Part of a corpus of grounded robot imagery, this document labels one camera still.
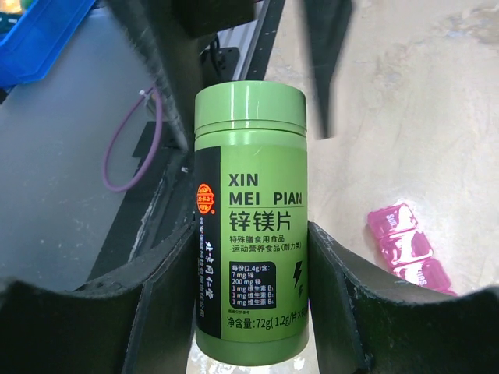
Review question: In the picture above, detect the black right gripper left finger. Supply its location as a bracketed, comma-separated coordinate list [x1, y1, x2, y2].
[1, 224, 195, 373]

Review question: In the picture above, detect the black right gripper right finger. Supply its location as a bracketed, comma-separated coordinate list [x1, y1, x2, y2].
[308, 223, 498, 373]

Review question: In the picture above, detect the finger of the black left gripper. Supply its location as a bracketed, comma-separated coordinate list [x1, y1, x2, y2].
[106, 1, 211, 150]
[303, 0, 353, 139]

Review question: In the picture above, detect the pink weekly pill organizer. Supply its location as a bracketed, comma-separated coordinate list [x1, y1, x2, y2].
[366, 202, 456, 296]

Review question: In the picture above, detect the green pill bottle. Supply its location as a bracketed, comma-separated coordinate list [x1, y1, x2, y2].
[194, 81, 309, 366]

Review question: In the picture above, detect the blue plastic bin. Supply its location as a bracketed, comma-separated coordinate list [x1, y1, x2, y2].
[1, 0, 94, 87]

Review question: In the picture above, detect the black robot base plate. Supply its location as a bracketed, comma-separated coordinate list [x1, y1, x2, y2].
[90, 1, 284, 280]

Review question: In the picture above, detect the aluminium frame rail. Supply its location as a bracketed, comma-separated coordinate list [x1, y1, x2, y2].
[218, 1, 271, 80]

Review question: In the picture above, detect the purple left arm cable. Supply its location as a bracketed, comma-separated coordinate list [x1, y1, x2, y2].
[103, 87, 164, 193]

